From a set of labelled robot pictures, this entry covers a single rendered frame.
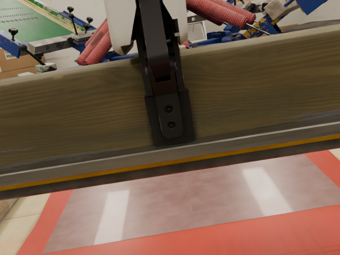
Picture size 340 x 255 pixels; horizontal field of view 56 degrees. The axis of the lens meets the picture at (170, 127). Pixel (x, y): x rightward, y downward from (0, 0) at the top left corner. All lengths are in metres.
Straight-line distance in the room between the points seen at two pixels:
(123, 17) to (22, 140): 0.13
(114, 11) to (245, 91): 0.11
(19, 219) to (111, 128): 0.27
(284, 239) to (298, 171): 0.13
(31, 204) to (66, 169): 0.26
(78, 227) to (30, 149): 0.17
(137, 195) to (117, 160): 0.20
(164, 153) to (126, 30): 0.09
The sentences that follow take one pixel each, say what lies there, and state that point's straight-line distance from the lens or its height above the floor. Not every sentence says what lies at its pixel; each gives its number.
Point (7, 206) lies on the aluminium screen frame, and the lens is 0.52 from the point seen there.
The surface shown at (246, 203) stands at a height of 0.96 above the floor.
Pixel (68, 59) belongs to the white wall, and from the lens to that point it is 5.06.
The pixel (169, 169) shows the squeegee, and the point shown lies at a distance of 0.27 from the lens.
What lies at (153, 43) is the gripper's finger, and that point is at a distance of 0.18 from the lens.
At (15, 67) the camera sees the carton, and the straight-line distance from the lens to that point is 4.84.
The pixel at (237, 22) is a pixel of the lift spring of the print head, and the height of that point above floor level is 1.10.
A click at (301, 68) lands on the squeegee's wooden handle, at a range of 0.26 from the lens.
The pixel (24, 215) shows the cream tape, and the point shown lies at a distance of 0.49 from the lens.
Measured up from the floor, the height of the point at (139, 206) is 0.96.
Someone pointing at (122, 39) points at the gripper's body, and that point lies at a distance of 0.20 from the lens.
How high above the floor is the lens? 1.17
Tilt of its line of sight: 19 degrees down
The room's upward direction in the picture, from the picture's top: 11 degrees counter-clockwise
